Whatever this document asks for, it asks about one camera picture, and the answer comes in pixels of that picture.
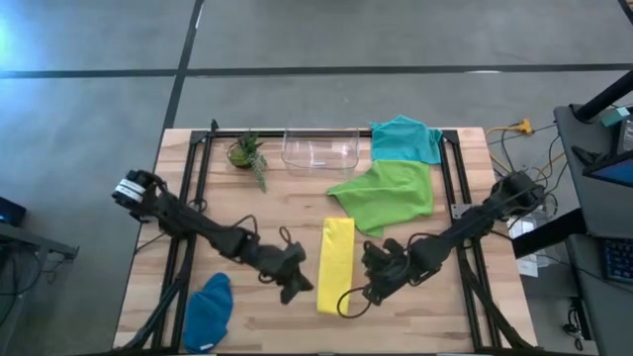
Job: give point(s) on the yellow microfiber towel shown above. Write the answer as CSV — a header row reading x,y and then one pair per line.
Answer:
x,y
336,262

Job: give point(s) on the small teal box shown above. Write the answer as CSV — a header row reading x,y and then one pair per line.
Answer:
x,y
615,116

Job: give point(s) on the grey desk with keyboard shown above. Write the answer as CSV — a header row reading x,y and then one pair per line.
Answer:
x,y
608,316

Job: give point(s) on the black aluminium table frame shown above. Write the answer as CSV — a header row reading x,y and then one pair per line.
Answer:
x,y
274,133

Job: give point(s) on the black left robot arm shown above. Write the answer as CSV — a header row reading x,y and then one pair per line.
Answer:
x,y
198,225

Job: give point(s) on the grey metal bracket plate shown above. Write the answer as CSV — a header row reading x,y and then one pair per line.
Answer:
x,y
458,211

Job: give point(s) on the black keyboard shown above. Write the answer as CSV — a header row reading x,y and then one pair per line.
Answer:
x,y
618,259

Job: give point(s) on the white box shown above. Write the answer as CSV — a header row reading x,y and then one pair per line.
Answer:
x,y
528,267
521,226

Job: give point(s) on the clear plastic bin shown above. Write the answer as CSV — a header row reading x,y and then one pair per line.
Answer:
x,y
321,148

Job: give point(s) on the dark grey desk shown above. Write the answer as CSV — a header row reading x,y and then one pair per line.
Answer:
x,y
593,207

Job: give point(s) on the potted succulent plant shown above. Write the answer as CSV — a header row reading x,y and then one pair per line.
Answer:
x,y
244,153

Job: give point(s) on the dark electronic device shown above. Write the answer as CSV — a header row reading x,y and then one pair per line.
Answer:
x,y
10,212

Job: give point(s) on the green microfiber towel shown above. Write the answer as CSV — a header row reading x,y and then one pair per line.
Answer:
x,y
390,198

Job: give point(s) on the black desk bar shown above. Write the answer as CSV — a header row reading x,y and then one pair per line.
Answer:
x,y
549,232

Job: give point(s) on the teal microfiber towel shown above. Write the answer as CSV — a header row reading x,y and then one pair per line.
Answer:
x,y
403,141

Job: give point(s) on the black pole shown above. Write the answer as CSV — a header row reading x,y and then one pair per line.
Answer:
x,y
605,99

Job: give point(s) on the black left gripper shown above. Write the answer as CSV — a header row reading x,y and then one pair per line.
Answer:
x,y
277,262

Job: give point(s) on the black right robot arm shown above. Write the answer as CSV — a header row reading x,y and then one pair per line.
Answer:
x,y
475,222

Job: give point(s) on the dark blue microfiber towel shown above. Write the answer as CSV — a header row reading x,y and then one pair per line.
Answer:
x,y
207,314

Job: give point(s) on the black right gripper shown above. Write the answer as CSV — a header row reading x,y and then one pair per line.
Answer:
x,y
398,269

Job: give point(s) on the grey metal stand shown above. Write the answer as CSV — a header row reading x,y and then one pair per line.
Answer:
x,y
29,242

